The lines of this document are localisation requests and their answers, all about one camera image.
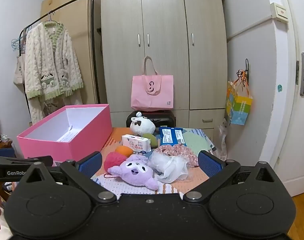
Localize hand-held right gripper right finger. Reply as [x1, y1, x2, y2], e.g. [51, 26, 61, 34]
[183, 150, 285, 204]

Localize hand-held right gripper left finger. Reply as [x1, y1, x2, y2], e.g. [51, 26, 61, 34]
[17, 151, 117, 204]

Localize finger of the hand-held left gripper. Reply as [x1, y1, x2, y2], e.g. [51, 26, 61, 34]
[0, 155, 54, 167]

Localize red pompom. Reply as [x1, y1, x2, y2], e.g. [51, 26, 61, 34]
[104, 152, 129, 173]

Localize pink cardboard box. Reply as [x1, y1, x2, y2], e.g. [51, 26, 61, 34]
[16, 104, 113, 167]

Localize floral pink scrunchie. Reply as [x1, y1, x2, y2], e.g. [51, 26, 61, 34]
[154, 144, 200, 168]

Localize orange ball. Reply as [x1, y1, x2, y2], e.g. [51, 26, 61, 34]
[115, 145, 134, 158]

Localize white mesh bath pouf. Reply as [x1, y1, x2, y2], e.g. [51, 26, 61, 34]
[147, 150, 190, 183]

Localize purple plush toy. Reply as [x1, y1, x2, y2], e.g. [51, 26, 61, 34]
[107, 154, 159, 190]

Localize blue wet wipes pack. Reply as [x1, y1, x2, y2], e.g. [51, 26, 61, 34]
[159, 127, 187, 145]

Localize white tissue pack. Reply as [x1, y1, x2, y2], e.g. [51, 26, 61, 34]
[121, 134, 152, 153]

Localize white plush toy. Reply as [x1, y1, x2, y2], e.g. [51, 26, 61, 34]
[130, 111, 156, 135]

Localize blue container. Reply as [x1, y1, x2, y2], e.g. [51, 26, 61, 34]
[0, 148, 16, 158]

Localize clear plastic bag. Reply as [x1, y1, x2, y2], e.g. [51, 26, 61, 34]
[218, 119, 230, 160]

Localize colourful paper gift bag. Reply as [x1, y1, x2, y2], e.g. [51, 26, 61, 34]
[225, 80, 253, 126]

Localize black suitcase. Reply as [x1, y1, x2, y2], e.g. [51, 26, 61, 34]
[126, 109, 176, 133]

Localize beige canvas tote bag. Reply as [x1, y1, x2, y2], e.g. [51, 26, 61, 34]
[13, 54, 27, 85]

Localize pink tote bag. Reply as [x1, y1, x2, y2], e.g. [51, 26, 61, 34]
[131, 56, 174, 112]

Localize white door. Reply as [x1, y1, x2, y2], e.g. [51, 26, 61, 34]
[282, 0, 304, 198]

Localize cream and green fleece robe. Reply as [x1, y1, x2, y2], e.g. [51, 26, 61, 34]
[24, 21, 84, 124]

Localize black metal clothes rack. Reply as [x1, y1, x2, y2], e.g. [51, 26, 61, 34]
[18, 0, 97, 105]

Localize tall beige cabinet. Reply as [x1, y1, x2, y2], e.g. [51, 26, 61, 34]
[41, 0, 107, 105]

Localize beige three-door wardrobe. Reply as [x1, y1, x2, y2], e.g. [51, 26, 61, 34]
[98, 0, 228, 135]

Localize bundle of hanging cords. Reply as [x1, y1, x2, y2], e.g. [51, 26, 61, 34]
[236, 59, 251, 87]

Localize blue wire hangers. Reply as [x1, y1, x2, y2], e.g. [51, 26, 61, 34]
[11, 37, 26, 52]

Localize metal door handle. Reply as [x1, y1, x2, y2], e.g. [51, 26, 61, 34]
[295, 52, 304, 97]

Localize white light switch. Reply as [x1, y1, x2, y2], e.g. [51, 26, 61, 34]
[270, 2, 289, 22]

